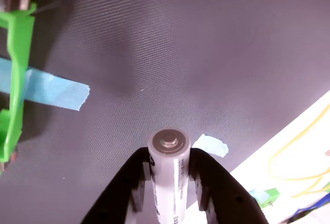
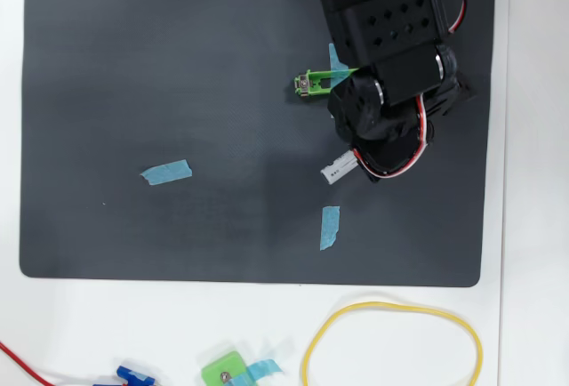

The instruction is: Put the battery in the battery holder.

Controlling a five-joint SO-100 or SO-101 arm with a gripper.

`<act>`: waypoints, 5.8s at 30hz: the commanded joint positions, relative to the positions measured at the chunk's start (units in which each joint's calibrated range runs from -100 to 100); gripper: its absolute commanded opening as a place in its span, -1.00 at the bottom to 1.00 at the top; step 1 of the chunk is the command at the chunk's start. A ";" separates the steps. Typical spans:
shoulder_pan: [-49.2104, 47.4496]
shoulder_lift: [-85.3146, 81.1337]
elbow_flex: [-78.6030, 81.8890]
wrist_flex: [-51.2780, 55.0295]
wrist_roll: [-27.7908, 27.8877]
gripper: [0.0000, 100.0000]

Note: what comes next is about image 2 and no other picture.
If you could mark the yellow rubber band loop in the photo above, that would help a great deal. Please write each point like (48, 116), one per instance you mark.
(479, 350)

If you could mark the dark grey work mat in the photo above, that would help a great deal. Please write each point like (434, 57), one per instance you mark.
(178, 92)

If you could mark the long blue tape strip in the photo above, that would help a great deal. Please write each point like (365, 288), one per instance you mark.
(334, 61)

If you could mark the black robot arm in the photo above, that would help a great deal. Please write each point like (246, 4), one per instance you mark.
(378, 21)

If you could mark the blue tape on block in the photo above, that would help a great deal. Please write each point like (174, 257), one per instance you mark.
(264, 367)

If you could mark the wide blue tape strip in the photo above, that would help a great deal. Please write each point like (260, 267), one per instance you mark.
(169, 171)

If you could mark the short blue tape strip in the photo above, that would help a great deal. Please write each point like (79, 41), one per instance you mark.
(330, 226)

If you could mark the green block with screw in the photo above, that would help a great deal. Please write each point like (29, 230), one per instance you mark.
(220, 366)

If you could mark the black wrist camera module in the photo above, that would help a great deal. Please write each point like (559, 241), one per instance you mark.
(460, 92)

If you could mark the white cylindrical battery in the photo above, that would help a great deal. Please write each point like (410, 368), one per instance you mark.
(335, 170)

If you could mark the green battery holder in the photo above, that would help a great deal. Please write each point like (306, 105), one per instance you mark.
(318, 85)

